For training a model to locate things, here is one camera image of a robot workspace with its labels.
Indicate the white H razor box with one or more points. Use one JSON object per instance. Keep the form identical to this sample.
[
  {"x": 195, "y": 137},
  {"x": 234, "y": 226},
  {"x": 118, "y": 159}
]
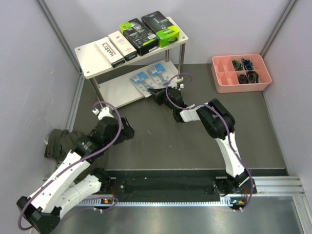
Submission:
[{"x": 127, "y": 50}]

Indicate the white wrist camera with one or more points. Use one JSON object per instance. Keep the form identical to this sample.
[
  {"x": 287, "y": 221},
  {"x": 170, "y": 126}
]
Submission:
[
  {"x": 180, "y": 86},
  {"x": 102, "y": 113}
]

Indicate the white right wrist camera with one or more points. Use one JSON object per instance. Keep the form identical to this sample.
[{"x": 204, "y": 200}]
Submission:
[{"x": 180, "y": 86}]

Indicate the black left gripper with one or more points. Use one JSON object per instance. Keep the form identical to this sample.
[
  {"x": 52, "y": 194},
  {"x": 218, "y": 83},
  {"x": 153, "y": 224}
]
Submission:
[{"x": 127, "y": 132}]

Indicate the white Harry's razor box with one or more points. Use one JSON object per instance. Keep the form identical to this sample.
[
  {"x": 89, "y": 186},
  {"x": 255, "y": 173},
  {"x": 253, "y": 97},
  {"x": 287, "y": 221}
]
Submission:
[{"x": 110, "y": 52}]

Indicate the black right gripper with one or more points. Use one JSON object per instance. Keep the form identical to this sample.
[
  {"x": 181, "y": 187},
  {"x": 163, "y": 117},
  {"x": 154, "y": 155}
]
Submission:
[{"x": 159, "y": 94}]

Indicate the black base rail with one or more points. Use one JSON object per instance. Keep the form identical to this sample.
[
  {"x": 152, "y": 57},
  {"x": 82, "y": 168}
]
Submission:
[{"x": 205, "y": 180}]

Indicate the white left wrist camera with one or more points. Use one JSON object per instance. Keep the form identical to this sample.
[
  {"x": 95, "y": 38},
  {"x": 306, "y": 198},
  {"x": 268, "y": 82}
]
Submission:
[{"x": 102, "y": 113}]

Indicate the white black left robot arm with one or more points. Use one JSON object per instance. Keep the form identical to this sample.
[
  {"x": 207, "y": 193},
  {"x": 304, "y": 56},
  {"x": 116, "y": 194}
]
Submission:
[{"x": 45, "y": 208}]

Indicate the black green exfoliating razor box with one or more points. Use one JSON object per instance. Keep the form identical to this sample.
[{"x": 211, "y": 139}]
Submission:
[{"x": 140, "y": 36}]

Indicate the white two-tier shelf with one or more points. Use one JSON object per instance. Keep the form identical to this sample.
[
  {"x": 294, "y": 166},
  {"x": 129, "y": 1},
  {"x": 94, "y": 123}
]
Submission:
[{"x": 119, "y": 91}]

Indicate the blue Gillette razor blister pack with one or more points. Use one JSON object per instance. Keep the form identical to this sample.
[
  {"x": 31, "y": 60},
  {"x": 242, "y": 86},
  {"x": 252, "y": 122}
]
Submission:
[{"x": 159, "y": 75}]

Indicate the black green Gillette razor box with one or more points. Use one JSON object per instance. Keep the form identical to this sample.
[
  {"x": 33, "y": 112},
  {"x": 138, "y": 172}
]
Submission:
[{"x": 166, "y": 32}]

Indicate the pink divided organizer bin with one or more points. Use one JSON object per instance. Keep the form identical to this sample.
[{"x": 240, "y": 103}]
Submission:
[{"x": 240, "y": 73}]

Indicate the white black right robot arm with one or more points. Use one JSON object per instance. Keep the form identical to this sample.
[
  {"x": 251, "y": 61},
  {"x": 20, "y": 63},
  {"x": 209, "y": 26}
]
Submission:
[{"x": 217, "y": 121}]

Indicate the dark green cloth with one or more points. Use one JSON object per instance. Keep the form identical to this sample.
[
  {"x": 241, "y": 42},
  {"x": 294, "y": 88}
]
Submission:
[{"x": 60, "y": 142}]

